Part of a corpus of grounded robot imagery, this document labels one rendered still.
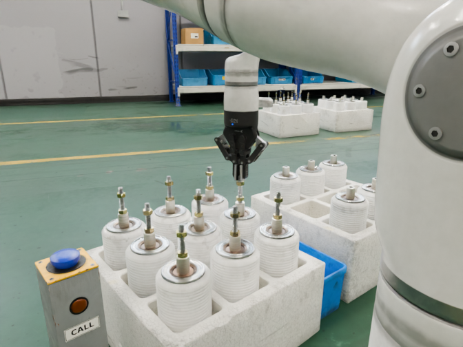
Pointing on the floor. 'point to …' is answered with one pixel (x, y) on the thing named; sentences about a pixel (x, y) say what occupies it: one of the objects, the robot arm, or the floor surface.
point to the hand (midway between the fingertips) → (240, 171)
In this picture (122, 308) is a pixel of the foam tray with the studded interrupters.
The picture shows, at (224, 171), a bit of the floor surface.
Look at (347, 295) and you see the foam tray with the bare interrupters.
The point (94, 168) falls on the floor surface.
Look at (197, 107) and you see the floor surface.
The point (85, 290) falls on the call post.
